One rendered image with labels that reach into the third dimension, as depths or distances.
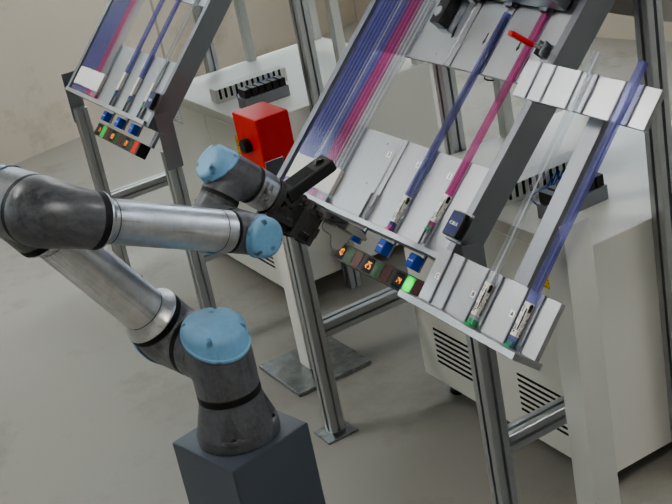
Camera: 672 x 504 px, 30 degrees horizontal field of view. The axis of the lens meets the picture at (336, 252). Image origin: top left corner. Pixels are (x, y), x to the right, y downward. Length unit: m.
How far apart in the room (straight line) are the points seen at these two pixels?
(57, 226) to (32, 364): 2.13
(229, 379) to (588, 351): 0.64
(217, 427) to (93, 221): 0.47
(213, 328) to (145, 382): 1.59
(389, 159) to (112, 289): 0.76
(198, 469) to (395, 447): 0.98
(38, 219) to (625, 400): 1.41
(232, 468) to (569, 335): 0.64
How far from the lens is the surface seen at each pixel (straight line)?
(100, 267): 2.17
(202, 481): 2.32
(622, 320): 2.73
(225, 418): 2.23
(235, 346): 2.18
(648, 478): 2.97
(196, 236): 2.11
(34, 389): 3.93
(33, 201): 1.98
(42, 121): 6.22
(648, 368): 2.84
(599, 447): 2.39
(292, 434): 2.27
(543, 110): 2.45
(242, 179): 2.31
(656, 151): 2.63
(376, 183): 2.67
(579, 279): 2.22
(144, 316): 2.24
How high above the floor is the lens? 1.72
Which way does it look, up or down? 23 degrees down
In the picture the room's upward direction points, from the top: 11 degrees counter-clockwise
